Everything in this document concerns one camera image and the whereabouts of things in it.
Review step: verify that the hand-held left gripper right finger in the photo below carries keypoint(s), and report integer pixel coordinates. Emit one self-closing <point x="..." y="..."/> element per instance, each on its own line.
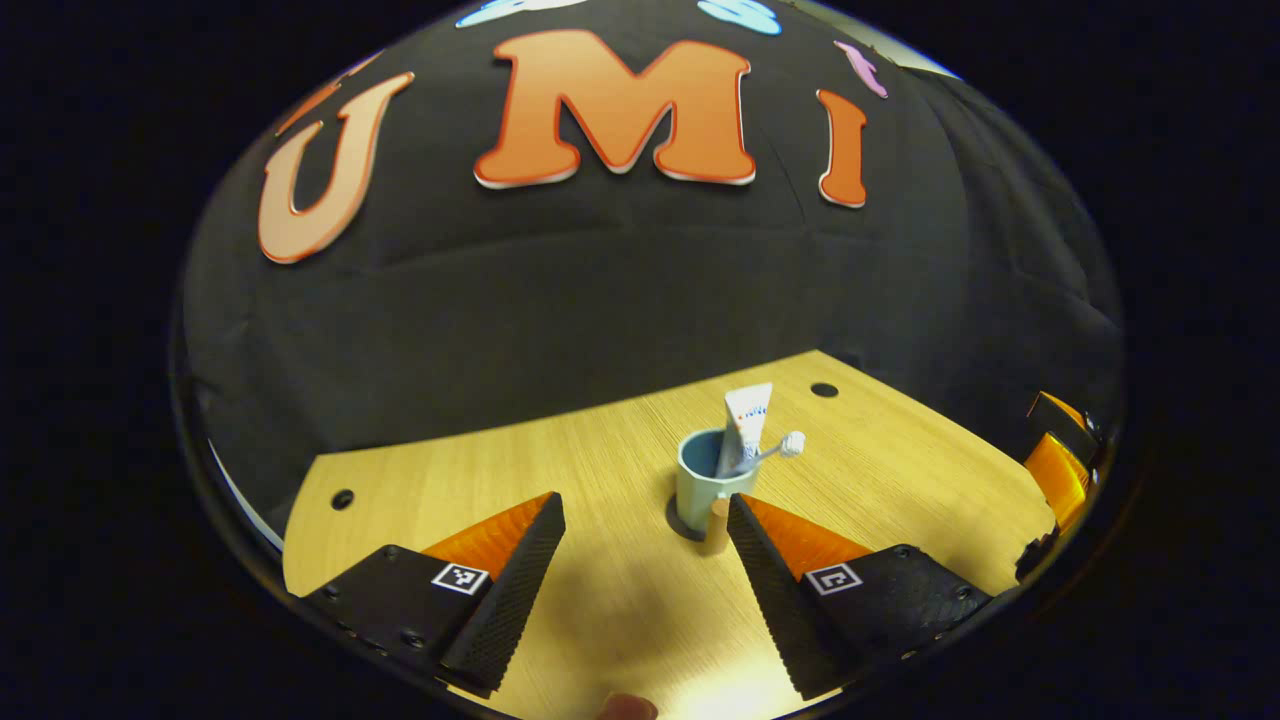
<point x="775" y="600"/>

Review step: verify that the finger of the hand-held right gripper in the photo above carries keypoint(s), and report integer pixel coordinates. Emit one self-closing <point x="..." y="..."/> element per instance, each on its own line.
<point x="1058" y="480"/>
<point x="1062" y="418"/>

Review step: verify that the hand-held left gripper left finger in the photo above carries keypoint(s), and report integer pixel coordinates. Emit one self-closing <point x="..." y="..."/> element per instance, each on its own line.
<point x="510" y="600"/>

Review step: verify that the round dark brown coaster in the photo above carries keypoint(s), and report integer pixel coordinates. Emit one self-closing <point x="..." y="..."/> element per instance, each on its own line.
<point x="680" y="524"/>

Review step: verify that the white toothbrush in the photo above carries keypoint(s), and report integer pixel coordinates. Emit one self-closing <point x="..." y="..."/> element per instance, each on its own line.
<point x="792" y="443"/>

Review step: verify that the white toothpaste tube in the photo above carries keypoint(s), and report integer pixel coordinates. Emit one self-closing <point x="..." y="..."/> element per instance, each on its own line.
<point x="748" y="410"/>

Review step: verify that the wooden desktop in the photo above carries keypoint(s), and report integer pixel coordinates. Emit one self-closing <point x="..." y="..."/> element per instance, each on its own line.
<point x="620" y="600"/>

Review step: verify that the black backdrop cloth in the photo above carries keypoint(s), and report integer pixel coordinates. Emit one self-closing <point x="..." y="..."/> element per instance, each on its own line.
<point x="600" y="280"/>

